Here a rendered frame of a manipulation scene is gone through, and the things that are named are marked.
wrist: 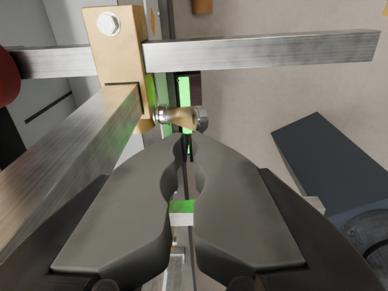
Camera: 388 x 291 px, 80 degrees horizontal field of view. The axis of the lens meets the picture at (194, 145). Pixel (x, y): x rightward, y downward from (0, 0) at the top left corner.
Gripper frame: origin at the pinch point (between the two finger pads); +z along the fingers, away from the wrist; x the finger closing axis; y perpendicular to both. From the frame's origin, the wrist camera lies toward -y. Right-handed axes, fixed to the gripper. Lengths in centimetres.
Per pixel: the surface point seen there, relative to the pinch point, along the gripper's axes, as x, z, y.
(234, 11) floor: 16, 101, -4
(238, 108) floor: 20, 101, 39
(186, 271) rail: -6, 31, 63
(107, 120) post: -5.9, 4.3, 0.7
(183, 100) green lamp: -2.4, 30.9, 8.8
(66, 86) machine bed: -27.6, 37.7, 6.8
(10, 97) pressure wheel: -19.0, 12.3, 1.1
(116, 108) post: -6.0, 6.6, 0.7
